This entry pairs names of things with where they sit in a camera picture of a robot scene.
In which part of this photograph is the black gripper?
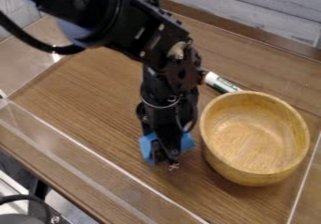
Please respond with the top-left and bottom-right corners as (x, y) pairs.
(135, 90), (198, 172)

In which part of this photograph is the blue foam block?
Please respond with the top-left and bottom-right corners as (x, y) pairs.
(138, 133), (194, 165)

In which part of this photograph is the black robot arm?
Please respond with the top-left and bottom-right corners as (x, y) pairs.
(0, 0), (206, 170)

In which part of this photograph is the brown wooden bowl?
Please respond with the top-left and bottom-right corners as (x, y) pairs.
(199, 91), (310, 187)

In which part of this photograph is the white green glue stick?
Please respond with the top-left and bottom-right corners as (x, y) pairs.
(205, 72), (241, 94)

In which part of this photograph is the clear acrylic front barrier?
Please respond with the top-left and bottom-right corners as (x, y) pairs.
(0, 93), (210, 224)

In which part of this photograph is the black cable lower left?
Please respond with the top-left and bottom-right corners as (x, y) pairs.
(0, 194), (51, 224)

